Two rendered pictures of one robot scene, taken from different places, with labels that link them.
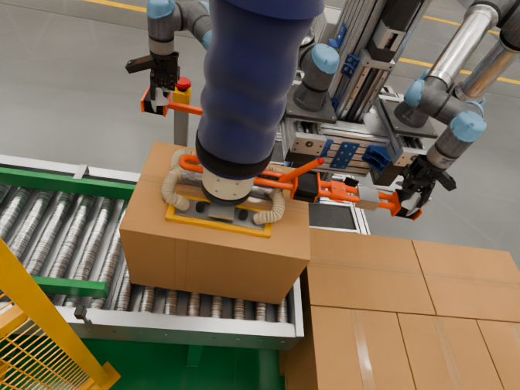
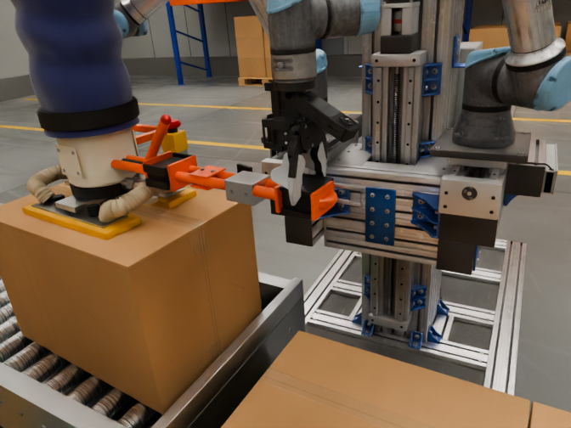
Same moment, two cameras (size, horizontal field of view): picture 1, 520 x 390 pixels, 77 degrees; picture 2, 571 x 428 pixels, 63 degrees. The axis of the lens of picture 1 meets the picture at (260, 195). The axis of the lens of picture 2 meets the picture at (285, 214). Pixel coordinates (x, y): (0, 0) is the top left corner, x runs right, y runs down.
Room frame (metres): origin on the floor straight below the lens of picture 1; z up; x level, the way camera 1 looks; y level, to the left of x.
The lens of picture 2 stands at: (0.22, -1.00, 1.40)
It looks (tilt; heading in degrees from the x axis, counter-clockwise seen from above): 24 degrees down; 45
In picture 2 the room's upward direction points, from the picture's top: 4 degrees counter-clockwise
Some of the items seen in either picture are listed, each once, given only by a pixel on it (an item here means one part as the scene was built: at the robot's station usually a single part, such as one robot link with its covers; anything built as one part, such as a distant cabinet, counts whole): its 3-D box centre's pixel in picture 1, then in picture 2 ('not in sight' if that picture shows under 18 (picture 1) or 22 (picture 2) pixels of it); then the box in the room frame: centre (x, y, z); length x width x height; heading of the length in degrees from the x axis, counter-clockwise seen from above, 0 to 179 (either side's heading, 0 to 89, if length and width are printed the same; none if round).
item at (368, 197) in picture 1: (366, 198); (248, 187); (0.79, -0.34, 1.07); 0.07 x 0.07 x 0.04; 10
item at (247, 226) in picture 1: (221, 213); (77, 210); (0.61, 0.10, 0.97); 0.34 x 0.10 x 0.05; 100
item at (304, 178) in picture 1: (305, 185); (171, 170); (0.75, -0.13, 1.08); 0.10 x 0.08 x 0.06; 10
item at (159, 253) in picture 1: (220, 226); (128, 270); (0.70, 0.11, 0.75); 0.60 x 0.40 x 0.40; 100
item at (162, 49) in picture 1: (161, 43); not in sight; (0.91, 0.43, 1.30); 0.08 x 0.08 x 0.05
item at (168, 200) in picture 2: not in sight; (138, 184); (0.80, 0.13, 0.97); 0.34 x 0.10 x 0.05; 100
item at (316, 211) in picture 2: (404, 206); (304, 196); (0.80, -0.48, 1.07); 0.08 x 0.07 x 0.05; 100
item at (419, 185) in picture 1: (422, 173); (292, 115); (0.81, -0.45, 1.22); 0.09 x 0.08 x 0.12; 100
